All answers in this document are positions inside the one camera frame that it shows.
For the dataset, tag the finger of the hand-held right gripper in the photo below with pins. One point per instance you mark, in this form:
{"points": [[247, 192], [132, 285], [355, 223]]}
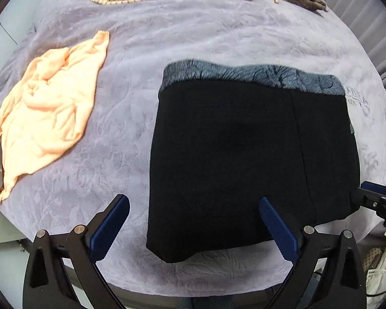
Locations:
{"points": [[373, 188]]}

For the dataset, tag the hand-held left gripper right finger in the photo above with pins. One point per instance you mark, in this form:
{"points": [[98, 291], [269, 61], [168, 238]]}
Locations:
{"points": [[278, 231]]}

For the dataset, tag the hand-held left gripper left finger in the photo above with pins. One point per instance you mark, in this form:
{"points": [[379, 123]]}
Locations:
{"points": [[111, 228]]}

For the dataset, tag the black pants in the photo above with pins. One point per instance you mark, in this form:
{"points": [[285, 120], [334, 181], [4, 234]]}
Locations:
{"points": [[238, 154]]}

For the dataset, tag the cream fabric bag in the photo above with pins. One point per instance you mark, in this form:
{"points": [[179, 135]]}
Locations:
{"points": [[384, 270]]}

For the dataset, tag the orange garment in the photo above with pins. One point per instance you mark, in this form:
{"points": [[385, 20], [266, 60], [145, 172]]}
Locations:
{"points": [[48, 109]]}

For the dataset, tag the grey curtain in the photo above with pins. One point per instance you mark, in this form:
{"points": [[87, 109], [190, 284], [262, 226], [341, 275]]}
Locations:
{"points": [[366, 29]]}

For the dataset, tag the purple plush blanket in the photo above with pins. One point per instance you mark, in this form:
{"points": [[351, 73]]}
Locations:
{"points": [[180, 35]]}

